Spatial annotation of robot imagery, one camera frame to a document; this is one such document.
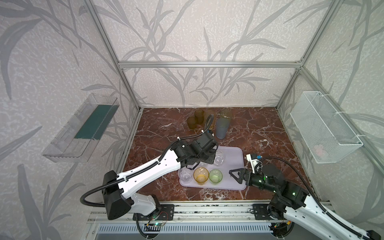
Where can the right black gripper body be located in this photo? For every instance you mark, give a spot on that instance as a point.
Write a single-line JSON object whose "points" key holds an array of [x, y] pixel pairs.
{"points": [[244, 175]]}

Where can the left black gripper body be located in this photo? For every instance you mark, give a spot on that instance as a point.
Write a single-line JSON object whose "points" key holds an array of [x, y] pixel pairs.
{"points": [[208, 145]]}

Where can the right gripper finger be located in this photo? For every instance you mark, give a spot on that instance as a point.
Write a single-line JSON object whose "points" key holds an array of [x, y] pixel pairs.
{"points": [[235, 180], [236, 172]]}

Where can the green short glass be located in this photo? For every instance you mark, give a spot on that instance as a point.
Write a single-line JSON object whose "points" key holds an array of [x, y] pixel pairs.
{"points": [[215, 176]]}

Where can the yellow short glass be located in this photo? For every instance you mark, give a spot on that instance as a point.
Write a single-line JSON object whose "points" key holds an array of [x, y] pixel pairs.
{"points": [[201, 175]]}

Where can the clear faceted glass front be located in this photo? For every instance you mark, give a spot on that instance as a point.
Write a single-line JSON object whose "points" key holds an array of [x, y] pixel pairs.
{"points": [[185, 175]]}

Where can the amber dotted glass front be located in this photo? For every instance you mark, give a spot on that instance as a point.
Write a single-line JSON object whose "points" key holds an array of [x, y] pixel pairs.
{"points": [[192, 123]]}

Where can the amber dotted glass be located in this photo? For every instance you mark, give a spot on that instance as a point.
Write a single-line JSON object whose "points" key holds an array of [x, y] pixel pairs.
{"points": [[199, 116], [192, 123]]}

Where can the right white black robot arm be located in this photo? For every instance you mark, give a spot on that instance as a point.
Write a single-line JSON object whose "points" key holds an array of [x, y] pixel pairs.
{"points": [[298, 205]]}

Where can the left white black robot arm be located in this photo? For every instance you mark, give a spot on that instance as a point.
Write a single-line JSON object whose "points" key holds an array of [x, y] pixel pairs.
{"points": [[119, 192]]}

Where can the tall blue frosted glass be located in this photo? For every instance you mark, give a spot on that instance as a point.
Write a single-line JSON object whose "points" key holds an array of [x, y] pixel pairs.
{"points": [[222, 126]]}

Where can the amber dotted glass rear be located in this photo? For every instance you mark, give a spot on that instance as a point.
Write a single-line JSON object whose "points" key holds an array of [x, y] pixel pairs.
{"points": [[199, 116]]}

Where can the tall yellow glass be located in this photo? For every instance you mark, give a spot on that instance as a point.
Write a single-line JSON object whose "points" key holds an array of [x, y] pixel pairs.
{"points": [[207, 115]]}

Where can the tall green glass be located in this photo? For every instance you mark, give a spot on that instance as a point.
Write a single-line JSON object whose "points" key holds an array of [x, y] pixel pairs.
{"points": [[226, 114]]}

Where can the pink object in basket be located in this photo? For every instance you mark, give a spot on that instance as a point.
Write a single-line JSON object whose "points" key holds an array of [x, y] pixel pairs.
{"points": [[320, 151]]}

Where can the green sheet in shelf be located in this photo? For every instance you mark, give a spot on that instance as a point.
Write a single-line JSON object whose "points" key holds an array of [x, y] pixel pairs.
{"points": [[96, 124]]}

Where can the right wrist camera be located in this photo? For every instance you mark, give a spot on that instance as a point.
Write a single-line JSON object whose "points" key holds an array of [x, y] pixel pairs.
{"points": [[255, 161]]}

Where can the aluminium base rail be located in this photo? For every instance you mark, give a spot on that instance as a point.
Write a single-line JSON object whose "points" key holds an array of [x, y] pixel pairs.
{"points": [[216, 212]]}

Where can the white wire mesh basket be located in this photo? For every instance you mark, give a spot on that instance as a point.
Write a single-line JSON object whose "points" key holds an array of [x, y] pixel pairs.
{"points": [[321, 124]]}

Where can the horizontal aluminium frame bar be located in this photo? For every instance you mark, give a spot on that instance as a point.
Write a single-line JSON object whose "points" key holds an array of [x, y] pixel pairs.
{"points": [[206, 64]]}

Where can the clear acrylic wall shelf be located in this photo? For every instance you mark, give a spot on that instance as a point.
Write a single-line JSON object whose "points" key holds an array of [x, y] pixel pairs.
{"points": [[77, 140]]}

